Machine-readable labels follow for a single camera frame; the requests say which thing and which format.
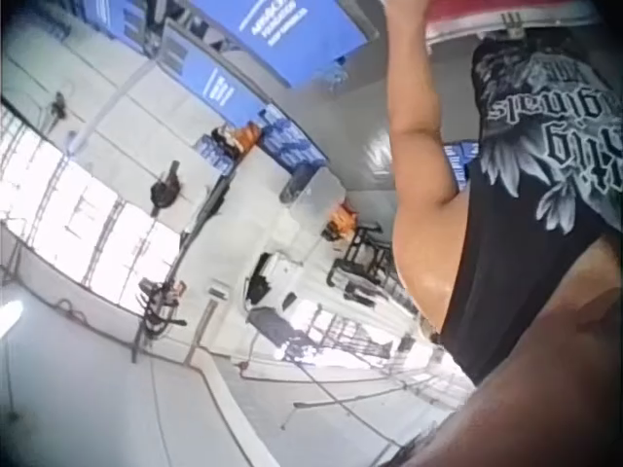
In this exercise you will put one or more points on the orange and black equipment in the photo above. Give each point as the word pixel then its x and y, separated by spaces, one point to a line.
pixel 340 224

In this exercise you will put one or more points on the white cabinet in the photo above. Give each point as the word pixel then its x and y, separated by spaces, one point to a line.
pixel 316 194

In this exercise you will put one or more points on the black metal rack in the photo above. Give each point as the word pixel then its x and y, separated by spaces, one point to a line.
pixel 365 258

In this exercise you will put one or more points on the black office chair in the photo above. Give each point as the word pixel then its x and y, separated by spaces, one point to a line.
pixel 260 284

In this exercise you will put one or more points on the shelf of blue boxes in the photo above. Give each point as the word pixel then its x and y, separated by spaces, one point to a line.
pixel 287 141

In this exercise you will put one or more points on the orange and black bag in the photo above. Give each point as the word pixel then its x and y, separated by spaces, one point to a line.
pixel 238 136

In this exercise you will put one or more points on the stack of blue boxes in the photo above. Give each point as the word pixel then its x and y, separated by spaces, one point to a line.
pixel 462 163

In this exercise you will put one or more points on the black tripod stand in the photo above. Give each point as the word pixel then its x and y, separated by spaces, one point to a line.
pixel 158 306

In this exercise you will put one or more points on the large blue display screen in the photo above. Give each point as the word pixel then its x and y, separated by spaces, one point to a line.
pixel 292 34

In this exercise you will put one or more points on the red white-rimmed crate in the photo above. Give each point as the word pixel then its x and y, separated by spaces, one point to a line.
pixel 487 12

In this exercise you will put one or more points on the small black hanging device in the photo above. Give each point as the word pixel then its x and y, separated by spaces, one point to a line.
pixel 59 104

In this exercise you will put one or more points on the grey metal clip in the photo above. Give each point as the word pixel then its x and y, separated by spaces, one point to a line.
pixel 512 25

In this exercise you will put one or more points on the blue wall panel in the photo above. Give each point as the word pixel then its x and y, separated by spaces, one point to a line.
pixel 219 87

